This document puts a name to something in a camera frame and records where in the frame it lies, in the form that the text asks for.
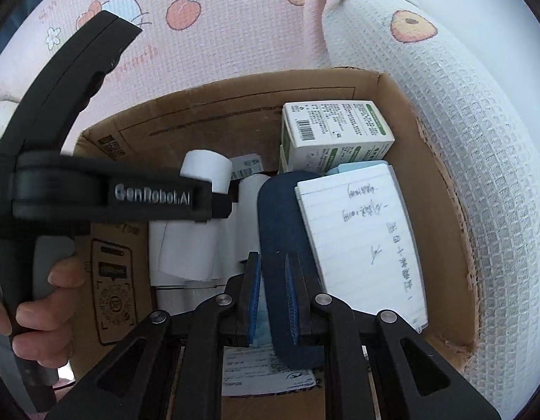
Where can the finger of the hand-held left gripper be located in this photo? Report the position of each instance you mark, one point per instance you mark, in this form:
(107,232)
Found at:
(222,206)

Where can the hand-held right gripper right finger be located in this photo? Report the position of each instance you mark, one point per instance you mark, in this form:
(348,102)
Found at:
(292,304)

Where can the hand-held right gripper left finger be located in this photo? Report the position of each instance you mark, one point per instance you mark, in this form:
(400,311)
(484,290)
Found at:
(254,304)

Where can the small white paper roll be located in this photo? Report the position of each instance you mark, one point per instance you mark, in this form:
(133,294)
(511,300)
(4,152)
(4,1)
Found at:
(204,165)

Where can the dark blue case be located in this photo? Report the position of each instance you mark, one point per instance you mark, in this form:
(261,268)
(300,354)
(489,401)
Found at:
(278,218)

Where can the brown cardboard box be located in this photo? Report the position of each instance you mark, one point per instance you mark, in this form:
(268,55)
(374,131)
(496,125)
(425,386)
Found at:
(432,271)

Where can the person's left hand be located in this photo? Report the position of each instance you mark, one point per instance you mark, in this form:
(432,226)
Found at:
(46,319)

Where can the small white barcode box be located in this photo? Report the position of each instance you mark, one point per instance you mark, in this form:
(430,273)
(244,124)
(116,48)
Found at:
(248,167)

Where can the large white paper roll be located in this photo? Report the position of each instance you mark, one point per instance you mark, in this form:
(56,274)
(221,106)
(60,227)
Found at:
(187,253)

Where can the white printed leaflet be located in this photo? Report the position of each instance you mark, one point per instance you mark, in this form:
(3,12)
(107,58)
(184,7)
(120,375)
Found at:
(252,372)

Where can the white lined notepad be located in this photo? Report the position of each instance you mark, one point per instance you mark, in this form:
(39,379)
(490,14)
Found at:
(362,245)

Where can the green and white medicine box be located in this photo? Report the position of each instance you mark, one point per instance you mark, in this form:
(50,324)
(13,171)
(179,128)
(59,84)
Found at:
(335,118)
(340,163)

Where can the fruit printed waffle blanket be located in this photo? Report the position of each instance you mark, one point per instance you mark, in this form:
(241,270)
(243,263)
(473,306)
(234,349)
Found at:
(235,30)

